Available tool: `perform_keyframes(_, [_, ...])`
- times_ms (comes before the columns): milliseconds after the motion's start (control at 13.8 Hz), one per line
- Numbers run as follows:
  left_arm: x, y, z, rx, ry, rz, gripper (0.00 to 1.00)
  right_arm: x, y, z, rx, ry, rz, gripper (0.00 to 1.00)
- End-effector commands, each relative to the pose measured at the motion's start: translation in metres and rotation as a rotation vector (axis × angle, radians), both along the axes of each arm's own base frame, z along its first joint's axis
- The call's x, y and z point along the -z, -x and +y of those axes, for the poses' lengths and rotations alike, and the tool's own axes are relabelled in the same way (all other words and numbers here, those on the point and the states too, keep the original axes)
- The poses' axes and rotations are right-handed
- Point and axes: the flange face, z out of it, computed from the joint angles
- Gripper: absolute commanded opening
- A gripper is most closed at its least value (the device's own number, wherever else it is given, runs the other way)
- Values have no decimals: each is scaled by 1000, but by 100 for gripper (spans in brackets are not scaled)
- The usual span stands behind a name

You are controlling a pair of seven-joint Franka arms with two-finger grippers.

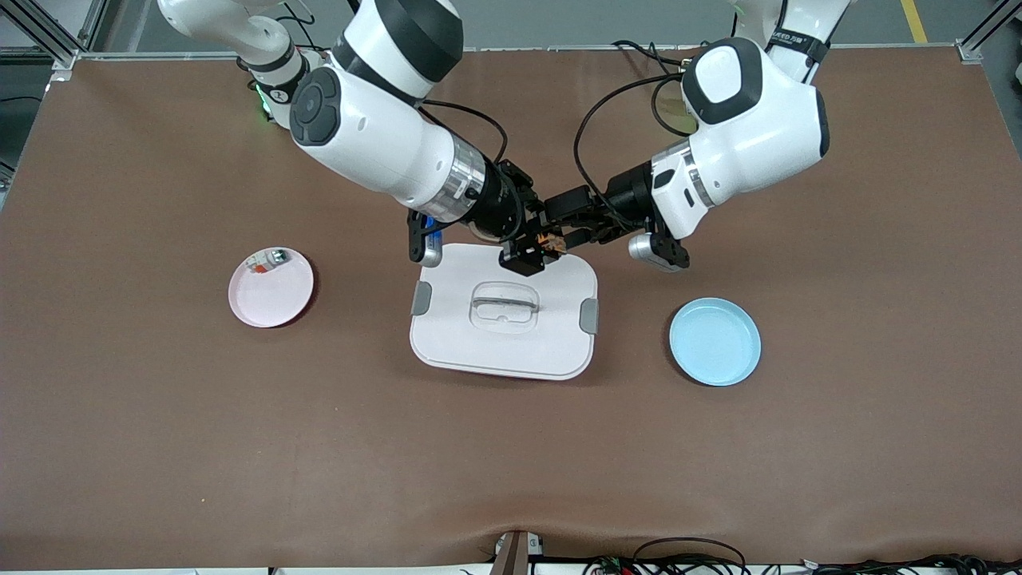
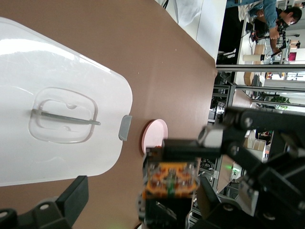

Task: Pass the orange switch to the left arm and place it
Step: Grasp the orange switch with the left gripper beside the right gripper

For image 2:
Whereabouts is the brown cardboard box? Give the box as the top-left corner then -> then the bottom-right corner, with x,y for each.
243,71 -> 255,86
243,130 -> 266,153

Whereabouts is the white lidded storage box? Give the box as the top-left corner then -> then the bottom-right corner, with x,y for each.
0,16 -> 133,188

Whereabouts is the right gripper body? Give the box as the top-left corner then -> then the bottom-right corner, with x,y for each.
238,133 -> 305,229

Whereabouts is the pink round plate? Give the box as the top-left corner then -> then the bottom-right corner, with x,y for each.
139,119 -> 169,156

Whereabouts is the aluminium frame beam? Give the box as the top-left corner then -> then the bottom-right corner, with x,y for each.
234,84 -> 305,93
215,63 -> 305,72

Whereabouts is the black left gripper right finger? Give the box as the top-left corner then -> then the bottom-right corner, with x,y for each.
195,177 -> 241,229

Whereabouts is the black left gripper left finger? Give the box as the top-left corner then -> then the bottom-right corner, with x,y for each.
32,176 -> 89,229

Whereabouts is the person in blue shirt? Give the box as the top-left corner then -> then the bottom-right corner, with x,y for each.
247,0 -> 303,53

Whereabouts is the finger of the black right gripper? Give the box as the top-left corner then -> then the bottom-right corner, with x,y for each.
163,107 -> 286,172
139,198 -> 193,229

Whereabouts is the green potted plant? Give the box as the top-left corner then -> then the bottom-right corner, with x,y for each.
271,96 -> 291,111

